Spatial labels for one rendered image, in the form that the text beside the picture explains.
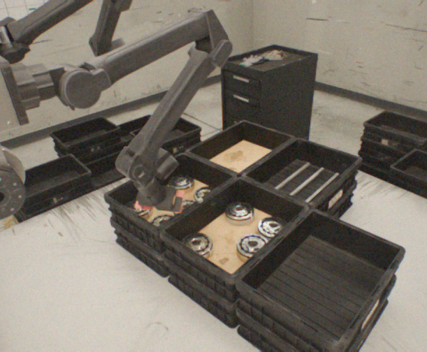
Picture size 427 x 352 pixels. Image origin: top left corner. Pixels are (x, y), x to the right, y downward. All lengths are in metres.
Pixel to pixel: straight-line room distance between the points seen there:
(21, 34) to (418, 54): 3.71
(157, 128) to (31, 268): 0.80
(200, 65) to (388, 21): 3.55
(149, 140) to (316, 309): 0.63
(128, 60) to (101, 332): 0.79
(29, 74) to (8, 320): 0.85
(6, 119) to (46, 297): 0.76
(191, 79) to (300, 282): 0.64
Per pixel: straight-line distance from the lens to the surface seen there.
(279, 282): 1.14
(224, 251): 1.22
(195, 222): 1.26
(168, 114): 0.96
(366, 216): 1.64
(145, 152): 0.94
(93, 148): 2.64
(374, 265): 1.25
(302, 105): 3.10
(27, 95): 0.79
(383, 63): 4.49
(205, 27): 0.97
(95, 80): 0.82
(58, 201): 2.21
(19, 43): 1.29
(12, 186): 1.11
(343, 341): 0.93
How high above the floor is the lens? 1.68
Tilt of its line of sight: 33 degrees down
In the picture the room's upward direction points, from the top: 3 degrees counter-clockwise
